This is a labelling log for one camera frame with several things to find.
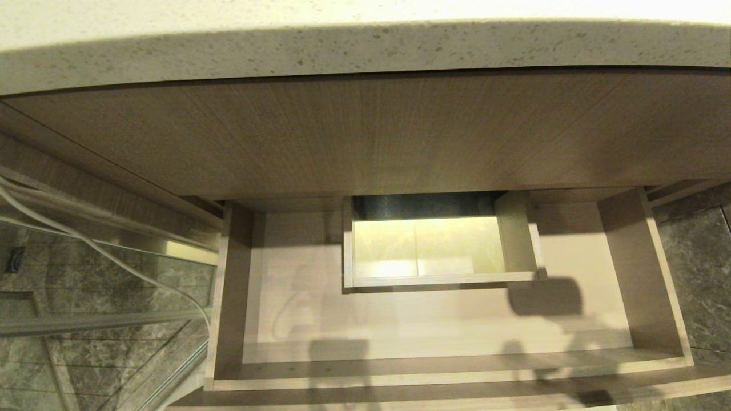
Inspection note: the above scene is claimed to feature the wooden vanity drawer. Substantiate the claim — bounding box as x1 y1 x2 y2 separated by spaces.
166 186 731 411

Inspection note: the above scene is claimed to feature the fixed wooden cabinet front panel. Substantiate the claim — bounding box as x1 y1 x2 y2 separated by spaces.
3 68 731 202

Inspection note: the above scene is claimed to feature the speckled stone countertop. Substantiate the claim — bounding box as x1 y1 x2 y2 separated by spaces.
0 0 731 96

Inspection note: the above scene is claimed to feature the glass shower partition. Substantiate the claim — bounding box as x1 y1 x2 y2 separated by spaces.
0 164 222 411

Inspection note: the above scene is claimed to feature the wooden cabinet side panel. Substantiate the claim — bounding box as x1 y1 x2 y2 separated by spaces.
0 102 227 230

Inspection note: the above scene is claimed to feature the thin white cable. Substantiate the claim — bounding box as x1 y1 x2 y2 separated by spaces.
0 176 213 335

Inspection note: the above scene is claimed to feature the chrome floor rail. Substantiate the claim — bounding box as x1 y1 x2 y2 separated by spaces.
134 340 210 411

